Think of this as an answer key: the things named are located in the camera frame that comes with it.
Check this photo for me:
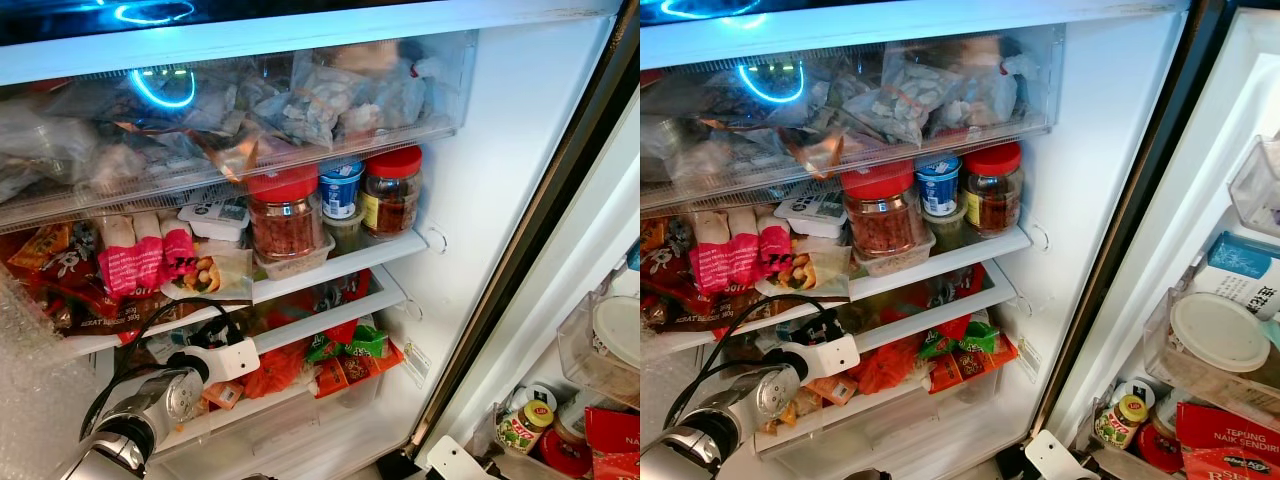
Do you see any black fridge door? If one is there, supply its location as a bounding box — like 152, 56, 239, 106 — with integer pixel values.
1040, 5, 1280, 480
420, 95, 641, 480

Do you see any black fridge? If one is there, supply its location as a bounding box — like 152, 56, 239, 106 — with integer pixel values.
640, 0, 1241, 480
0, 0, 641, 480

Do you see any long white edged fridge shelf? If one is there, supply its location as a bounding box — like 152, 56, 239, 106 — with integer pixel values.
645, 225, 1033, 361
55, 228, 431, 363

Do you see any short white edged fridge shelf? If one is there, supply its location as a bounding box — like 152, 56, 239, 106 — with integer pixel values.
850, 260, 1019, 351
250, 265, 409, 353

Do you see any orange snack bag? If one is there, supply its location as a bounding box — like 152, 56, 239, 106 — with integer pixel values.
0, 222, 79, 301
640, 218, 691, 301

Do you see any pink food packet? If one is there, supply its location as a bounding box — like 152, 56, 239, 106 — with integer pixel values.
752, 212, 796, 281
158, 212, 198, 283
688, 210, 761, 296
95, 212, 167, 299

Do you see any white lid round container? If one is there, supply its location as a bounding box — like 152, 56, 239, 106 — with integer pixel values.
1168, 292, 1273, 375
588, 295, 641, 373

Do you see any clear bubble wrap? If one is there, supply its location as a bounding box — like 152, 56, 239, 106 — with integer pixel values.
640, 325, 701, 446
0, 265, 106, 480

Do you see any clear peanut bag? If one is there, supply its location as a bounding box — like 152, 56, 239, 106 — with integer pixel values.
755, 240, 853, 301
160, 243, 257, 303

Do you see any white plastic tub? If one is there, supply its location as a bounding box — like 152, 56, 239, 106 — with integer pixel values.
180, 198, 252, 244
772, 194, 849, 241

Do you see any red flour packet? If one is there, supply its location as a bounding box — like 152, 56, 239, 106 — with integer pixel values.
584, 404, 641, 480
1175, 400, 1280, 480

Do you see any yellow lid jar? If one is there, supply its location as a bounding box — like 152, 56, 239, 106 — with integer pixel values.
494, 400, 557, 458
1092, 393, 1151, 451

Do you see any red lid door jar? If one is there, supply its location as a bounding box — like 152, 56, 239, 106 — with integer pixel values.
538, 428, 593, 480
1135, 420, 1186, 475

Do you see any large red lid jar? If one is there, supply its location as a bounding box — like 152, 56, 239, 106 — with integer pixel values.
840, 160, 918, 258
245, 165, 328, 264

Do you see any small red lid jar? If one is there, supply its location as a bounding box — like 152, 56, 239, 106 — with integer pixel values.
961, 141, 1026, 238
360, 146, 424, 240

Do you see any clear plastic food container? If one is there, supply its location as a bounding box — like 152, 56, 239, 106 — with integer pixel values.
254, 235, 337, 282
850, 230, 938, 279

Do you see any orange plastic bag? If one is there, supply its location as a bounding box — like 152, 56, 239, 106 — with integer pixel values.
240, 340, 308, 401
855, 335, 921, 396

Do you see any greenish glass jar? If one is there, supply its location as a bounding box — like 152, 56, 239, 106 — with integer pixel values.
322, 212, 368, 257
920, 208, 969, 253

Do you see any clear chiller drawer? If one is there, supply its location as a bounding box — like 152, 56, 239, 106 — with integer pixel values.
0, 28, 480, 237
640, 25, 1067, 216

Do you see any green food packet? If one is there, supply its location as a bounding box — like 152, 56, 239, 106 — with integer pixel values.
304, 320, 390, 364
918, 318, 1003, 361

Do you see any blue yogurt cup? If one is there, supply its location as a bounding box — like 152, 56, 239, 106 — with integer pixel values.
914, 152, 964, 218
318, 160, 365, 221

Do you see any orange seasoning packet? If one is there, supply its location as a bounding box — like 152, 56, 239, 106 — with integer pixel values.
312, 340, 407, 400
925, 335, 1021, 394

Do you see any blue white carton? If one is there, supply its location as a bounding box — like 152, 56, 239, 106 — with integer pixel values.
1193, 231, 1280, 323

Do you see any small clear door bin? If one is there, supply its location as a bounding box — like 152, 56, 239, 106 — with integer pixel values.
1227, 134, 1280, 239

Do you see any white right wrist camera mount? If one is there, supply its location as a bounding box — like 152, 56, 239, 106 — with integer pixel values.
424, 434, 500, 480
1024, 428, 1101, 480

